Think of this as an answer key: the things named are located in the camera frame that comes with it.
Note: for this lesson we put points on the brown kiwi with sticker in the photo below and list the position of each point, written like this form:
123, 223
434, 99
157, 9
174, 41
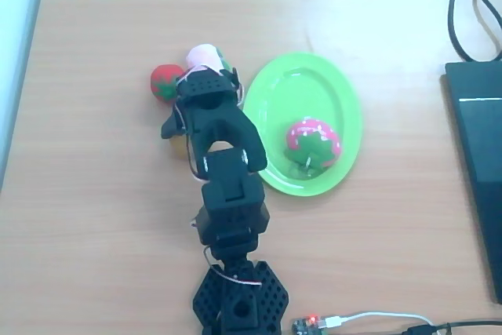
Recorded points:
179, 148

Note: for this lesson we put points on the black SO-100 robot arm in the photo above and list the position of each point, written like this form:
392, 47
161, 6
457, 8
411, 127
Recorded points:
231, 197

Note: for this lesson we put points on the green oval plate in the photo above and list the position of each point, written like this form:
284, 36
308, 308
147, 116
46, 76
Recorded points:
298, 92

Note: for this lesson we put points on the pink strawberry plush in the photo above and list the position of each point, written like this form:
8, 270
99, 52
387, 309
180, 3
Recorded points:
313, 140

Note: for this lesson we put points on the pink peach plush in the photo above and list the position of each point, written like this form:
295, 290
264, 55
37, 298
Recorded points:
202, 56

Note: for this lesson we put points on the red tomato plush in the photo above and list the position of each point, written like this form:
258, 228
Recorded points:
162, 80

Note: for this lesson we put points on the motor control board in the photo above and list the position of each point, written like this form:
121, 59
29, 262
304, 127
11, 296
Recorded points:
308, 324

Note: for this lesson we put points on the black laptop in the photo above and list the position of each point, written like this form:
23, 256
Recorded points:
482, 162

